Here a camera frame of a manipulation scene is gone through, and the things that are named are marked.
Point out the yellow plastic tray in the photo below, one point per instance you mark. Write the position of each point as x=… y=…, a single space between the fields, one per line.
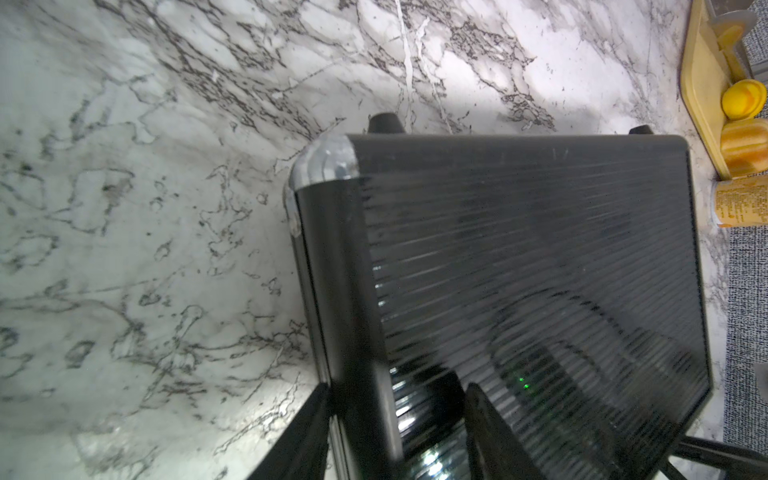
x=705 y=76

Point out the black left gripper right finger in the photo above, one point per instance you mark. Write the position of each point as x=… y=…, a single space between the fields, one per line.
x=494 y=451

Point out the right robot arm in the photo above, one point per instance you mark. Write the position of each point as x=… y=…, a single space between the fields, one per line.
x=733 y=461

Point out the yellow stacking ring toy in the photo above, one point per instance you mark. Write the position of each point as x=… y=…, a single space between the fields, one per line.
x=743 y=140

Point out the black aluminium poker case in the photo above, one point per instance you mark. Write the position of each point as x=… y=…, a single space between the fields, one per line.
x=560 y=274

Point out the yellow labelled can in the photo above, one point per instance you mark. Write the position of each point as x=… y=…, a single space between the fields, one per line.
x=740 y=202

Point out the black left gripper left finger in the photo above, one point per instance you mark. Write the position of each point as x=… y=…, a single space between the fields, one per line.
x=301 y=450

